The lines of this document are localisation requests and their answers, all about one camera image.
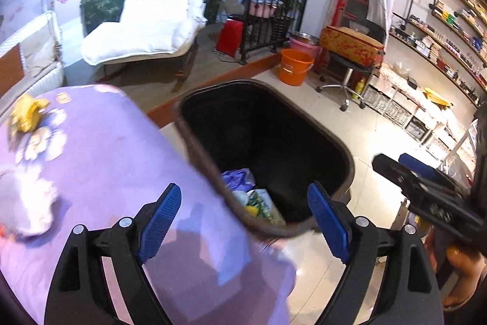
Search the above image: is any orange cushion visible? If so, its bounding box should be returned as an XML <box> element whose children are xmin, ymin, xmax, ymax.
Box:
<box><xmin>0</xmin><ymin>43</ymin><xmax>24</xmax><ymax>97</ymax></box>

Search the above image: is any white padded lounge chair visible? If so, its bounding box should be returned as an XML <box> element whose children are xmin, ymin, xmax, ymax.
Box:
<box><xmin>81</xmin><ymin>0</ymin><xmax>209</xmax><ymax>67</ymax></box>

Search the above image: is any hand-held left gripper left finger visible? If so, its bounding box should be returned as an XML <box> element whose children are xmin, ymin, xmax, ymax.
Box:
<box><xmin>44</xmin><ymin>182</ymin><xmax>182</xmax><ymax>325</ymax></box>

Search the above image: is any yellow snack wrapper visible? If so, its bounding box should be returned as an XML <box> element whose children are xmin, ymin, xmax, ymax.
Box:
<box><xmin>8</xmin><ymin>94</ymin><xmax>51</xmax><ymax>133</ymax></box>

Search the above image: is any yellow bottle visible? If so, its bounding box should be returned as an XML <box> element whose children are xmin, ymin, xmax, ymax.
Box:
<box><xmin>352</xmin><ymin>77</ymin><xmax>368</xmax><ymax>100</ymax></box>

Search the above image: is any black iron rack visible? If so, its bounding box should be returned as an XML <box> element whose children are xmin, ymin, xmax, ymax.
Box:
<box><xmin>239</xmin><ymin>0</ymin><xmax>307</xmax><ymax>65</ymax></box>

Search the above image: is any purple floral bedsheet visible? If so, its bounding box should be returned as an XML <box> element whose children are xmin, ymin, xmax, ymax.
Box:
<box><xmin>0</xmin><ymin>83</ymin><xmax>297</xmax><ymax>325</ymax></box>

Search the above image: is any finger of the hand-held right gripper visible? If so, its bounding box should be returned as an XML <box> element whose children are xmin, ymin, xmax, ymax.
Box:
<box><xmin>399</xmin><ymin>153</ymin><xmax>463</xmax><ymax>192</ymax></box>
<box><xmin>372</xmin><ymin>154</ymin><xmax>430</xmax><ymax>204</ymax></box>

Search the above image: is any white red plastic bag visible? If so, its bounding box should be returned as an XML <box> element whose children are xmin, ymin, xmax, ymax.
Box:
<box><xmin>0</xmin><ymin>169</ymin><xmax>59</xmax><ymax>238</ymax></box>

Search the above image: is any orange bucket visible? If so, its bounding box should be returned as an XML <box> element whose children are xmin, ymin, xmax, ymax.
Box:
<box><xmin>278</xmin><ymin>48</ymin><xmax>316</xmax><ymax>87</ymax></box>

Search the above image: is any black swivel stool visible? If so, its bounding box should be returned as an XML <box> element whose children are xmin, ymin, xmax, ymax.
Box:
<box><xmin>315</xmin><ymin>20</ymin><xmax>385</xmax><ymax>111</ymax></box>

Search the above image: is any white wicker swing sofa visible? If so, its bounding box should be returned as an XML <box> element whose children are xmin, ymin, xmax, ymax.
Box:
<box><xmin>0</xmin><ymin>10</ymin><xmax>65</xmax><ymax>116</ymax></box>

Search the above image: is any person's right hand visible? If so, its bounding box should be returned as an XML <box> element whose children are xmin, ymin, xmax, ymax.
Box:
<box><xmin>441</xmin><ymin>247</ymin><xmax>487</xmax><ymax>311</ymax></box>

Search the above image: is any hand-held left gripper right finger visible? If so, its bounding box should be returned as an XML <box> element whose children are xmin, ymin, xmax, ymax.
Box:
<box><xmin>307</xmin><ymin>181</ymin><xmax>445</xmax><ymax>325</ymax></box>

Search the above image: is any orange patterned case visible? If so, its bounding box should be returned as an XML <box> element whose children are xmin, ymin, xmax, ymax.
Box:
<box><xmin>319</xmin><ymin>25</ymin><xmax>386</xmax><ymax>69</ymax></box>

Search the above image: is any black trash bin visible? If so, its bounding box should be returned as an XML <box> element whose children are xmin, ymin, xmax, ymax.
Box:
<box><xmin>173</xmin><ymin>79</ymin><xmax>356</xmax><ymax>239</ymax></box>

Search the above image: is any beige cushion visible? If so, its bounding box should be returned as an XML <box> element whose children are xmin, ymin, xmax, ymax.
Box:
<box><xmin>21</xmin><ymin>36</ymin><xmax>58</xmax><ymax>78</ymax></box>

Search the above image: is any steel basin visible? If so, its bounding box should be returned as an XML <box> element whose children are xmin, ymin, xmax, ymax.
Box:
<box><xmin>291</xmin><ymin>31</ymin><xmax>320</xmax><ymax>44</ymax></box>

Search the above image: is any yellow tray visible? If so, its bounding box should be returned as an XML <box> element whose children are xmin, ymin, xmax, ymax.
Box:
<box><xmin>424</xmin><ymin>87</ymin><xmax>453</xmax><ymax>108</ymax></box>

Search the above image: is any pink basin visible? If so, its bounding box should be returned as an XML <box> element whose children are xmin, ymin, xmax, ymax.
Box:
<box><xmin>289</xmin><ymin>36</ymin><xmax>322</xmax><ymax>61</ymax></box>

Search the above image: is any purple plastic bag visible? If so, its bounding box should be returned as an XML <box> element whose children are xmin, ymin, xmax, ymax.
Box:
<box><xmin>221</xmin><ymin>168</ymin><xmax>256</xmax><ymax>196</ymax></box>

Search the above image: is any green white carton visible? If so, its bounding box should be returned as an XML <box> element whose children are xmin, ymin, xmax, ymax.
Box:
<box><xmin>243</xmin><ymin>188</ymin><xmax>287</xmax><ymax>227</ymax></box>

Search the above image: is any white display counter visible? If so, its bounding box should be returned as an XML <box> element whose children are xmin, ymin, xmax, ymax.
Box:
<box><xmin>361</xmin><ymin>62</ymin><xmax>480</xmax><ymax>166</ymax></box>

